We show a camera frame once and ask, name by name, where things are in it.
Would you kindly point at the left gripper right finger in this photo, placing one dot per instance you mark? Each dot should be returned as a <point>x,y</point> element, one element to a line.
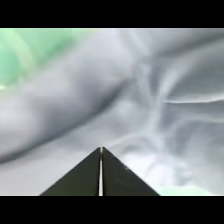
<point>123,176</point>

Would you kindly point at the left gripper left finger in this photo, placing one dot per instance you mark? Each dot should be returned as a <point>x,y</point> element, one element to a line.
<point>81,176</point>

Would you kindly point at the purple shirt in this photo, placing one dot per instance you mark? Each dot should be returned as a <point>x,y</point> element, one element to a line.
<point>140,90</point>

